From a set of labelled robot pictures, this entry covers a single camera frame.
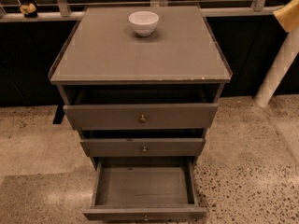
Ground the yellow sponge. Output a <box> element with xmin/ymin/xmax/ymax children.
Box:
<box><xmin>273</xmin><ymin>0</ymin><xmax>299</xmax><ymax>32</ymax></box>

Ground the white ceramic bowl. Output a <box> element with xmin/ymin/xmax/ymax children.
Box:
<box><xmin>128</xmin><ymin>11</ymin><xmax>159</xmax><ymax>36</ymax></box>

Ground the grey bottom drawer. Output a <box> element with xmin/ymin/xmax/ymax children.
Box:
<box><xmin>83</xmin><ymin>157</ymin><xmax>206</xmax><ymax>222</ymax></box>

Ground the white diagonal post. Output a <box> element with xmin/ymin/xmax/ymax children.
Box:
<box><xmin>253</xmin><ymin>28</ymin><xmax>299</xmax><ymax>107</ymax></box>

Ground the metal railing frame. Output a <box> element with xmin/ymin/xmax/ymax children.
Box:
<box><xmin>0</xmin><ymin>0</ymin><xmax>299</xmax><ymax>23</ymax></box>

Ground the grey drawer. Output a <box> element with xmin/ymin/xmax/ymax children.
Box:
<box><xmin>83</xmin><ymin>157</ymin><xmax>206</xmax><ymax>222</ymax></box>
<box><xmin>80</xmin><ymin>129</ymin><xmax>206</xmax><ymax>157</ymax></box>
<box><xmin>63</xmin><ymin>88</ymin><xmax>219</xmax><ymax>131</ymax></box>

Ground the grey top drawer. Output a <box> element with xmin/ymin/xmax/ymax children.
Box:
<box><xmin>63</xmin><ymin>88</ymin><xmax>219</xmax><ymax>131</ymax></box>

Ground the small yellow black object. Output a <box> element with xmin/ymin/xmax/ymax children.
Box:
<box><xmin>20</xmin><ymin>3</ymin><xmax>37</xmax><ymax>18</ymax></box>

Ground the grey wooden drawer cabinet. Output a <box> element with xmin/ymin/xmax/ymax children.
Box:
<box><xmin>48</xmin><ymin>5</ymin><xmax>234</xmax><ymax>170</ymax></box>

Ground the grey middle drawer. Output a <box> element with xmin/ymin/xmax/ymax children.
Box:
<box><xmin>80</xmin><ymin>129</ymin><xmax>206</xmax><ymax>157</ymax></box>

